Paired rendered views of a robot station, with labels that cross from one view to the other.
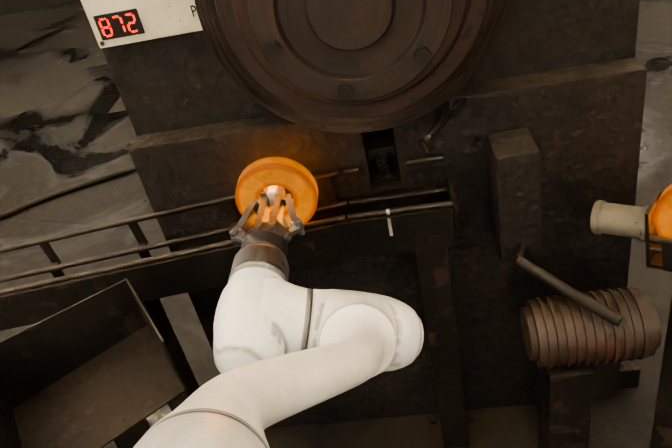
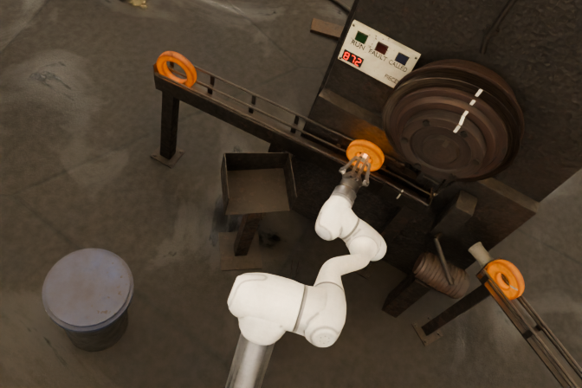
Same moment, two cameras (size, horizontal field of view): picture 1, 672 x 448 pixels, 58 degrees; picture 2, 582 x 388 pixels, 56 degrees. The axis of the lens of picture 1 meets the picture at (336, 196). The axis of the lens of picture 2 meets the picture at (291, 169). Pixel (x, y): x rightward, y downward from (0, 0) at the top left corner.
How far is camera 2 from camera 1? 124 cm
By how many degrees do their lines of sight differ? 23
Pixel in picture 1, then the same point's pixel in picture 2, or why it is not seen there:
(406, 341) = (377, 256)
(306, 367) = (351, 265)
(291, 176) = (376, 157)
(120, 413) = (263, 203)
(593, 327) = (442, 278)
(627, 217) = (482, 256)
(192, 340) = not seen: hidden behind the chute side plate
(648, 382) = not seen: hidden behind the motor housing
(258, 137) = (373, 128)
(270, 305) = (344, 220)
